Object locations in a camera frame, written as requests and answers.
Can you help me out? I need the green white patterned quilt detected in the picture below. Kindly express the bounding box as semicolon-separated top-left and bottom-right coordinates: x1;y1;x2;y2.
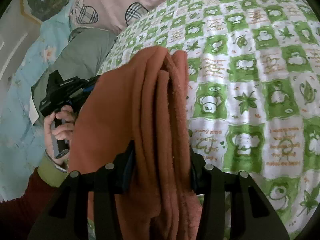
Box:
99;0;319;239

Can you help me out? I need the person's left hand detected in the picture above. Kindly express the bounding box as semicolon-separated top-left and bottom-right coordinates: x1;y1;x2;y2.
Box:
44;105;76;167

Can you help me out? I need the grey-green pillow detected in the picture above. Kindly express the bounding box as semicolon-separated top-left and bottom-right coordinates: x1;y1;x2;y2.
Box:
31;28;117;111

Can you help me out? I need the orange-red cloth garment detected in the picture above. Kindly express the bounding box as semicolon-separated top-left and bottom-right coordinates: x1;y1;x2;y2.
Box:
69;47;202;239

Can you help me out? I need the left forearm red green sleeve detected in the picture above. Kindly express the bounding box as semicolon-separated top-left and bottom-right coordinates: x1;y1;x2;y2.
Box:
1;154;68;239

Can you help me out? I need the light blue floral bedsheet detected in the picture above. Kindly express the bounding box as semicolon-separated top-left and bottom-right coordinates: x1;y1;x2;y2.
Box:
1;0;74;200

